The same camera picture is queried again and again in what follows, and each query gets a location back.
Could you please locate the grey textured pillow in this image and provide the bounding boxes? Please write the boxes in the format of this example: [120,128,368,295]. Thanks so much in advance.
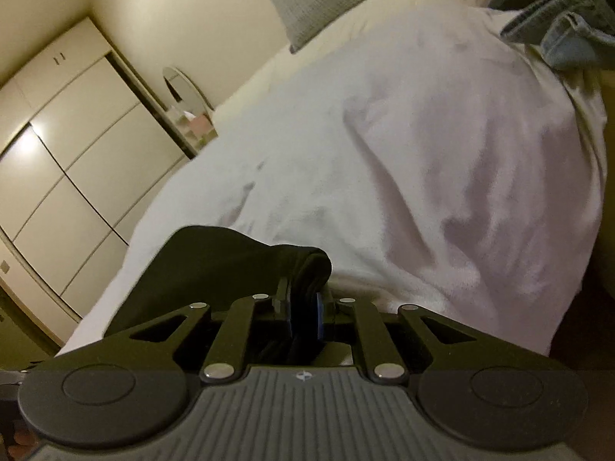
[253,0,405,53]

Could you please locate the white wardrobe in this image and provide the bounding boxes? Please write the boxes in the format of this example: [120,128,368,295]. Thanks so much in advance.
[0,17,192,344]

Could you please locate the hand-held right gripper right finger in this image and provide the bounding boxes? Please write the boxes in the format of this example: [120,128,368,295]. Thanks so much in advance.
[313,292,486,387]

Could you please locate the blue jeans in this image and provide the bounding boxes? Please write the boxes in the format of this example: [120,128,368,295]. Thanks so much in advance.
[487,0,615,71]

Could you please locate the black pants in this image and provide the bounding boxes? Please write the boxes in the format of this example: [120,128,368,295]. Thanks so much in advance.
[108,225,333,366]

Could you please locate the oval mirror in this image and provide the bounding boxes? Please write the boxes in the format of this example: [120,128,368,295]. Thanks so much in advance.
[162,66,213,123]

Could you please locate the white dressing table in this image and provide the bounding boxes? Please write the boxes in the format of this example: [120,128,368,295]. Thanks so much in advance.
[166,106,220,158]

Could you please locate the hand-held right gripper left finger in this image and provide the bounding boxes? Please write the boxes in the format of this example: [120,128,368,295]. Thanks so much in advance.
[126,276,295,385]

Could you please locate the white duvet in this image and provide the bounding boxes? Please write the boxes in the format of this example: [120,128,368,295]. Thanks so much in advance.
[53,2,608,361]

